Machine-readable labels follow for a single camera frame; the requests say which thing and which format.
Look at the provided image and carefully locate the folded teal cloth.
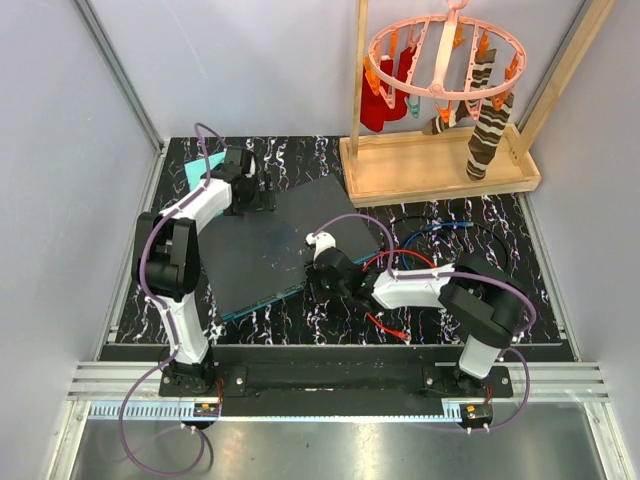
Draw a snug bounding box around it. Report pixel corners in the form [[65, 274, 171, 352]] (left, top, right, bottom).
[[184, 151, 225, 191]]

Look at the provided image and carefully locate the red cable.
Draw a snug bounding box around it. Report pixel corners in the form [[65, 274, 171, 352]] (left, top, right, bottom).
[[363, 249, 416, 342]]

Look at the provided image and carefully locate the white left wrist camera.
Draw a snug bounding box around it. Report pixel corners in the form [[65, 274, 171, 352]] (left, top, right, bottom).
[[241, 149, 257, 178]]

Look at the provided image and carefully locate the black cable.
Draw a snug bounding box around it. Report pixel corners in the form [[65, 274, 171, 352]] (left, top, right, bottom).
[[384, 213, 518, 281]]

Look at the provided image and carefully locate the brown striped sock rear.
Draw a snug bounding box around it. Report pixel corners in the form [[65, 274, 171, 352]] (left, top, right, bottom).
[[422, 50, 499, 136]]

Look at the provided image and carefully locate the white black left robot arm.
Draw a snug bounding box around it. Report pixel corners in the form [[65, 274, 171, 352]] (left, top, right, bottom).
[[132, 147, 275, 396]]

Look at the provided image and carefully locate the dark grey network switch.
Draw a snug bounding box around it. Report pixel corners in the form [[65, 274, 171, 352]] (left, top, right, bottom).
[[198, 174, 356, 322]]

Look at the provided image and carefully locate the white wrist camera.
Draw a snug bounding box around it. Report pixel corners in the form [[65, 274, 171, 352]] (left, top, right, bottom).
[[305, 231, 336, 252], [241, 149, 257, 178]]

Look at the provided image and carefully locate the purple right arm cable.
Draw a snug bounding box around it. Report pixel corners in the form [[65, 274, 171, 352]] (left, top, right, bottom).
[[309, 213, 536, 434]]

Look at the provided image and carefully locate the blue cable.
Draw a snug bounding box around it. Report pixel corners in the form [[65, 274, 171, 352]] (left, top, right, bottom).
[[402, 220, 476, 271]]

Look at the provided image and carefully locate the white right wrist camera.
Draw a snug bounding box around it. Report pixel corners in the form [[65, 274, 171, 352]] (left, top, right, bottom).
[[305, 231, 336, 252]]

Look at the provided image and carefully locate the wooden rack with tray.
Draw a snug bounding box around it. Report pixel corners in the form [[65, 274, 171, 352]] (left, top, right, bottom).
[[339, 1, 615, 207]]

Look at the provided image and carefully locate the pink round clip hanger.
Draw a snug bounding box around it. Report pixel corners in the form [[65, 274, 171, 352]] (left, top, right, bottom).
[[363, 1, 527, 121]]

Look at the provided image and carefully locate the brown striped sock long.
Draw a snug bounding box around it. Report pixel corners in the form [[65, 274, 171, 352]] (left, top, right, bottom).
[[466, 92, 514, 181]]

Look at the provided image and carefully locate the red sock right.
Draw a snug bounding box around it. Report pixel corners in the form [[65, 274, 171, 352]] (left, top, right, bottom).
[[381, 47, 414, 121]]

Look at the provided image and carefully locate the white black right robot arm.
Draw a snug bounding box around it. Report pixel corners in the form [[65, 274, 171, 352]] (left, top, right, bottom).
[[306, 247, 536, 397]]

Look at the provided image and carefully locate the red sock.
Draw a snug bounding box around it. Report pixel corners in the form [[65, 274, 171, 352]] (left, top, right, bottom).
[[360, 69, 393, 132], [381, 47, 414, 121]]

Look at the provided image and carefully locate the red sock left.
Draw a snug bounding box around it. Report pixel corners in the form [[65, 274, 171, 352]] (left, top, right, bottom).
[[360, 69, 393, 132]]

